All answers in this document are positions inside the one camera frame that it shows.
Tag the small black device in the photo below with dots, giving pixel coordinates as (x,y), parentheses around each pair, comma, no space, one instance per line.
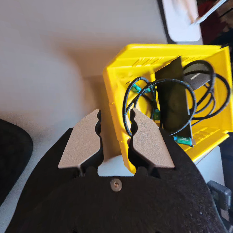
(220,194)

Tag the yellow plastic bin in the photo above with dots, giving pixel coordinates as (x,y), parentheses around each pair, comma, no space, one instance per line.
(145,52)

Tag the black bin divider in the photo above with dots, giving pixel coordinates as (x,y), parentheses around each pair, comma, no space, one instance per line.
(173,102)

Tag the black mesh wrist rest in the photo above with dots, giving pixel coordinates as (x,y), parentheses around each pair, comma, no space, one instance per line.
(12,154)

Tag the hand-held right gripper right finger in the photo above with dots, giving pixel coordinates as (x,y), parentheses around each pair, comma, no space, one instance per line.
(151,145)

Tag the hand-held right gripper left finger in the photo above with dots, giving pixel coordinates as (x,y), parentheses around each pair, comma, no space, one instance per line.
(81,143)

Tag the white stand base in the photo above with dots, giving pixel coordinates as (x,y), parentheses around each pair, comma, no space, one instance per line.
(182,27)

